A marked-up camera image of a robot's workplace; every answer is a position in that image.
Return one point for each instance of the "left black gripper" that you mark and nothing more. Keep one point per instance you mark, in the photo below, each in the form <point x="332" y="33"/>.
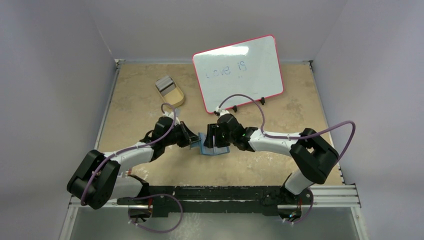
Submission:
<point x="188" y="137"/>

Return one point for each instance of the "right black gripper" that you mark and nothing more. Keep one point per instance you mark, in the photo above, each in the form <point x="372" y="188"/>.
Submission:
<point x="215" y="137"/>

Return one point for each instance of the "blue leather card holder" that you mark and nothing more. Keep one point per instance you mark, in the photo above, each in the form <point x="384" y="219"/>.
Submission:
<point x="215" y="151"/>

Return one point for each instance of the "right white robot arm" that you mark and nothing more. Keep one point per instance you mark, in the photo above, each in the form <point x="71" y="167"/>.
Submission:
<point x="313" y="155"/>

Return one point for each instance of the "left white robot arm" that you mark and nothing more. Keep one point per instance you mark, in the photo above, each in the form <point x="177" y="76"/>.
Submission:
<point x="96" y="179"/>

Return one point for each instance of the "beige oval tray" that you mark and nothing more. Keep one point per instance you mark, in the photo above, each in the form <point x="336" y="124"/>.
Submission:
<point x="176" y="97"/>

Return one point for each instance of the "red framed whiteboard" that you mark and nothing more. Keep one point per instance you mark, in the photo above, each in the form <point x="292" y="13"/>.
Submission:
<point x="249" y="67"/>

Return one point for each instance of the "colourful marker box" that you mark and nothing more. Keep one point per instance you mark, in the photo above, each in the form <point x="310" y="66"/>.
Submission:
<point x="126" y="173"/>

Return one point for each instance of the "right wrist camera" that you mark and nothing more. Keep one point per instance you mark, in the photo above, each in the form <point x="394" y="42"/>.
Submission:
<point x="220" y="111"/>

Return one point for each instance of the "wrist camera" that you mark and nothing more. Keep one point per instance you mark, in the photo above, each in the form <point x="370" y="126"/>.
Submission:
<point x="220" y="111"/>
<point x="173" y="114"/>

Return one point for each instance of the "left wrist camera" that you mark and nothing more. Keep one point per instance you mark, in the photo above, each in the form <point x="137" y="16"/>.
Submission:
<point x="173" y="114"/>

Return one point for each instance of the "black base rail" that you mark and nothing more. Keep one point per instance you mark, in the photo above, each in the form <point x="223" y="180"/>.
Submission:
<point x="268" y="200"/>

